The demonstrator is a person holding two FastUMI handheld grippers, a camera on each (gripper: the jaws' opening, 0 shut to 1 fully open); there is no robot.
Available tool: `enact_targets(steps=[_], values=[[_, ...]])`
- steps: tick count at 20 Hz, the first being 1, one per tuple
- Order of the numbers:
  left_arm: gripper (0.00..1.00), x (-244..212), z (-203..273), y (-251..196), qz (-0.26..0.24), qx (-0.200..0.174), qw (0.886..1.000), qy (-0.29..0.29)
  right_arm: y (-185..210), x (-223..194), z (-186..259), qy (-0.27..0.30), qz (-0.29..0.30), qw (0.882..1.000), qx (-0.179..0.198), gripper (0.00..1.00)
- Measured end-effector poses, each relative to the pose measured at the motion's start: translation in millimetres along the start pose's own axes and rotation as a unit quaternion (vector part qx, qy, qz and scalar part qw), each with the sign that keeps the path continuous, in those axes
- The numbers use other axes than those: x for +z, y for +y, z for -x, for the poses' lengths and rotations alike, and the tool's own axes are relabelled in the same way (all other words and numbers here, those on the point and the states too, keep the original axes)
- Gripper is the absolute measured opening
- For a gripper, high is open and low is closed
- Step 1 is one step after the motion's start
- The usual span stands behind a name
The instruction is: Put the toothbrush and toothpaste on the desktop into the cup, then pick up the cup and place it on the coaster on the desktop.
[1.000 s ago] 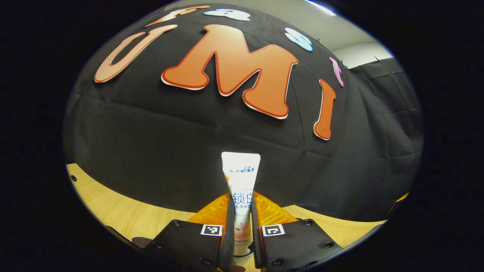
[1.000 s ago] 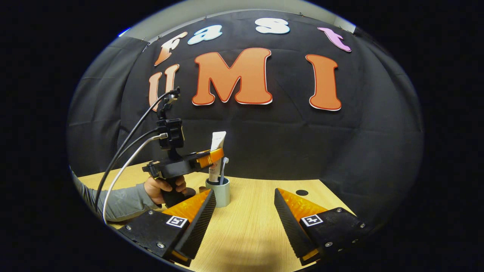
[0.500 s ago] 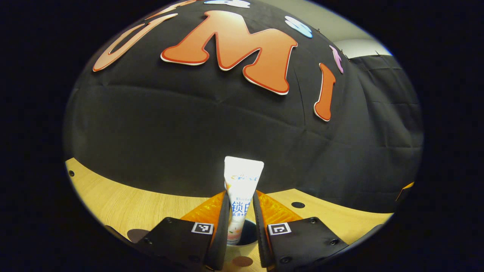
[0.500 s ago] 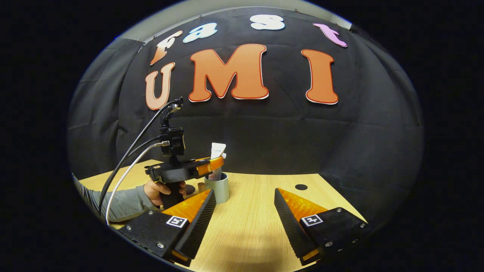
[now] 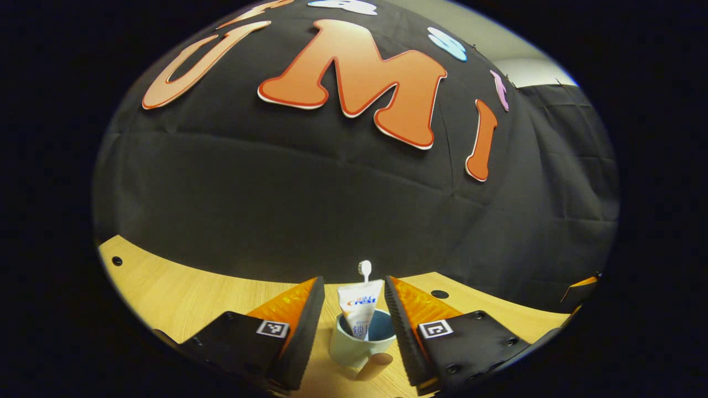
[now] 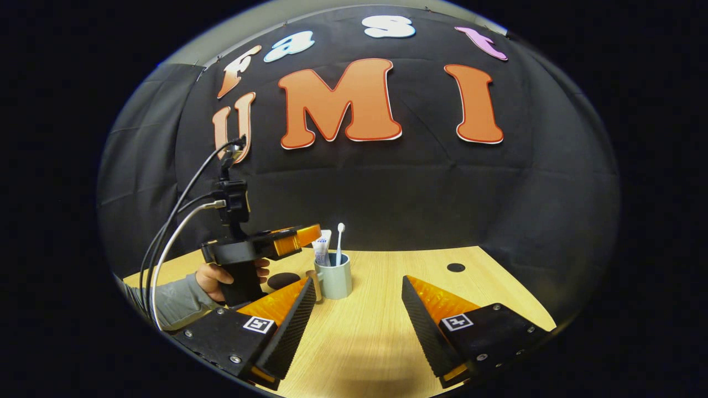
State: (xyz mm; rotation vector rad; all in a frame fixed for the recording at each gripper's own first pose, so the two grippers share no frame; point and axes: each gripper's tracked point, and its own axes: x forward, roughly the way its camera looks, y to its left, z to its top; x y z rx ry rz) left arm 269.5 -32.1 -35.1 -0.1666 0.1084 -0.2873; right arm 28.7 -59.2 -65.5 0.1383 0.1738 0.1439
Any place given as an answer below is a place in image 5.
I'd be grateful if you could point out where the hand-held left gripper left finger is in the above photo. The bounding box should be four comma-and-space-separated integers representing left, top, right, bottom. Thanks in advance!
180, 276, 326, 395

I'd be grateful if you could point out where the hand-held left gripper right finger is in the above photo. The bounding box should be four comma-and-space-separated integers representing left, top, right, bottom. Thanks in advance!
384, 275, 533, 396

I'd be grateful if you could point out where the pale blue cup wooden handle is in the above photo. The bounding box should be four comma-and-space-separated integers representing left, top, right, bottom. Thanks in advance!
329, 308, 398, 382

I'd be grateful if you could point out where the white toothpaste tube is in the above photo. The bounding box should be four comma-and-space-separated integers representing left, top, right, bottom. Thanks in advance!
337, 279, 384, 341

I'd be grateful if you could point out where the wooden desktop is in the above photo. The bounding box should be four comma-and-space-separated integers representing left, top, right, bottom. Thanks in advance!
98, 235, 571, 398

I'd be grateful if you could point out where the black backdrop cloth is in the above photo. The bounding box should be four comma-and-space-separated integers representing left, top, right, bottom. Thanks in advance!
93, 0, 619, 313

